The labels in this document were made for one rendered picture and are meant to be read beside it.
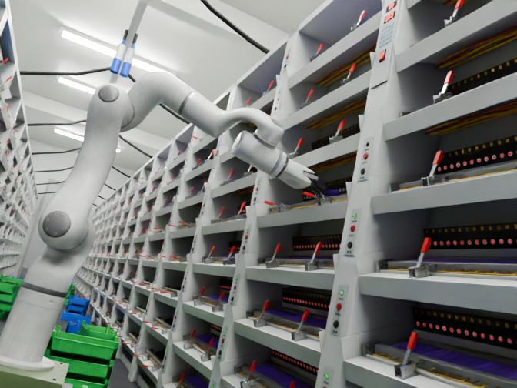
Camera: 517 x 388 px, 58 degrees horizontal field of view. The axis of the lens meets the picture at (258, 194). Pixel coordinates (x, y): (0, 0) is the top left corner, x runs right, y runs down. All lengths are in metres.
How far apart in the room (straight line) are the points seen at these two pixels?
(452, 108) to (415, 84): 0.29
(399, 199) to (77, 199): 0.85
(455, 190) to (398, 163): 0.30
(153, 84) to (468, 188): 0.94
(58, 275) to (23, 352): 0.20
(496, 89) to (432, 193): 0.24
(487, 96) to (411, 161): 0.33
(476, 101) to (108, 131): 0.96
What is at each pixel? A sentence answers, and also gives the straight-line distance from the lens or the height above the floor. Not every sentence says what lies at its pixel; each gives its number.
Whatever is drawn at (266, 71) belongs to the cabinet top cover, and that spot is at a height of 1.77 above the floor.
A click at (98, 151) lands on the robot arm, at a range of 1.41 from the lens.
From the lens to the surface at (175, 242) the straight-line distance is 3.14.
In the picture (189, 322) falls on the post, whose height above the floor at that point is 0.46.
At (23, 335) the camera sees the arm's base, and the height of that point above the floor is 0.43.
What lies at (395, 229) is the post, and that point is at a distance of 1.24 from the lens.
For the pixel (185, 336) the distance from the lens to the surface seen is 2.44.
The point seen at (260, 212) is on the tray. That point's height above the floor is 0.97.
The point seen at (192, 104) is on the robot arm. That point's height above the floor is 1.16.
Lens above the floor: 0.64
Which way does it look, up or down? 13 degrees up
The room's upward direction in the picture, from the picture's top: 13 degrees clockwise
